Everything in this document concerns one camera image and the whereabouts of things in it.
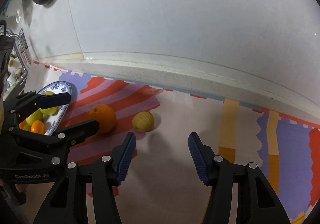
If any green apple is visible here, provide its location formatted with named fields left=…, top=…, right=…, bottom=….
left=40, top=91, right=59, bottom=116
left=25, top=109, right=43, bottom=126

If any small green citrus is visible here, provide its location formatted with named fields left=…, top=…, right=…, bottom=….
left=23, top=124, right=31, bottom=131

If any large front orange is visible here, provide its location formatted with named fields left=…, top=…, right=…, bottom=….
left=30, top=120, right=46, bottom=134

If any small yellow fruit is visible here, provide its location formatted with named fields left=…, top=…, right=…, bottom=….
left=132, top=112, right=155, bottom=132

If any small orange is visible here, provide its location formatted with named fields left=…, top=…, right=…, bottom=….
left=19, top=120, right=27, bottom=129

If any blue rimmed white plate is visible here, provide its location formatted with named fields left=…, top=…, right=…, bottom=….
left=37, top=81, right=72, bottom=136

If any thin gooseneck faucet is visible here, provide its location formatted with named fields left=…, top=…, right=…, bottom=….
left=9, top=34, right=30, bottom=82

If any colourful patterned table mat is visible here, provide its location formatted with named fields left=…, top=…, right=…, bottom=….
left=26, top=62, right=319, bottom=223

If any teal plastic bag box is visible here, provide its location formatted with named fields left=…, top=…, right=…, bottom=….
left=3, top=0, right=22, bottom=18

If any wire sponge basket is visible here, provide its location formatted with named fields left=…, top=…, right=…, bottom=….
left=18, top=28, right=30, bottom=59

